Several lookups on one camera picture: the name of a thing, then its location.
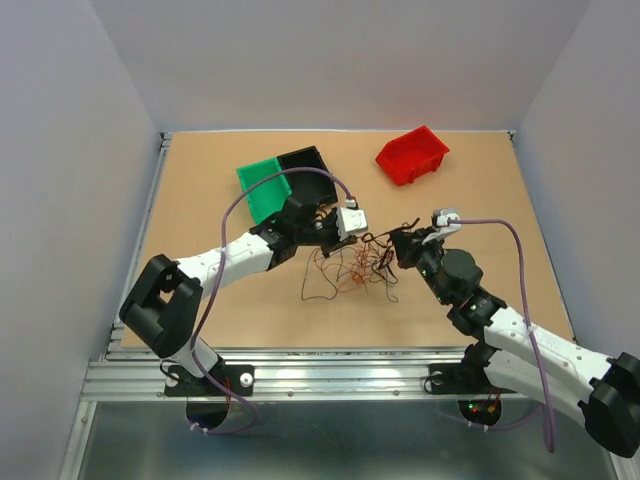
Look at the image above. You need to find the thin black wire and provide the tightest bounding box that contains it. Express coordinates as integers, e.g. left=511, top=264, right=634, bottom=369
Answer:
left=300, top=244, right=401, bottom=305

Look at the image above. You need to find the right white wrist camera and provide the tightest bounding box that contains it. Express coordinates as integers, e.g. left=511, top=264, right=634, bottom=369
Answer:
left=422, top=208, right=461, bottom=245

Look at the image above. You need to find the red plastic bin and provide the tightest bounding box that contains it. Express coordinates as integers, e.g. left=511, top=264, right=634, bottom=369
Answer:
left=375, top=126, right=450, bottom=186

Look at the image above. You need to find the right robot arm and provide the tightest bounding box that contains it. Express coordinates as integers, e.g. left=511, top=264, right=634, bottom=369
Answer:
left=390, top=227, right=639, bottom=458

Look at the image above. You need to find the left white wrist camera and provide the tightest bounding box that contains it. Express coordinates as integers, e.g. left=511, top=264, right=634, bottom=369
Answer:
left=336, top=207, right=369, bottom=241

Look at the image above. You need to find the black plastic bin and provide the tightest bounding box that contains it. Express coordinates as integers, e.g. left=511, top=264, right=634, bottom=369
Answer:
left=277, top=146, right=338, bottom=205

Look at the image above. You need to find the aluminium rail frame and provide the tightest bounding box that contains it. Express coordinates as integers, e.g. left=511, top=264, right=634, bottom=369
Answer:
left=54, top=130, right=640, bottom=480

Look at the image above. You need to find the green plastic bin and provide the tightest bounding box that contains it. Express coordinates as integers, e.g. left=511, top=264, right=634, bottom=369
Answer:
left=236, top=157, right=292, bottom=224

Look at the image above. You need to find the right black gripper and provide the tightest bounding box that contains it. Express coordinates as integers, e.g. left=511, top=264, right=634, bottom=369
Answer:
left=391, top=225, right=451, bottom=305

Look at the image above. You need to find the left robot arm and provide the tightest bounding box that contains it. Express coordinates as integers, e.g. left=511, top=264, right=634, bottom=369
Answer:
left=119, top=195, right=362, bottom=394

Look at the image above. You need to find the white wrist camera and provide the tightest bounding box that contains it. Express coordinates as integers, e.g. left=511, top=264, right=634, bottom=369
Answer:
left=422, top=208, right=461, bottom=245
left=336, top=207, right=369, bottom=241

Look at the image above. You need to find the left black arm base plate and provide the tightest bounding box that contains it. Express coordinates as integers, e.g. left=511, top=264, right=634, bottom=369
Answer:
left=161, top=364, right=255, bottom=398

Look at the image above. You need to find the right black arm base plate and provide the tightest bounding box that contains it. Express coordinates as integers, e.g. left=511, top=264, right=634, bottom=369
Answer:
left=423, top=363, right=494, bottom=395

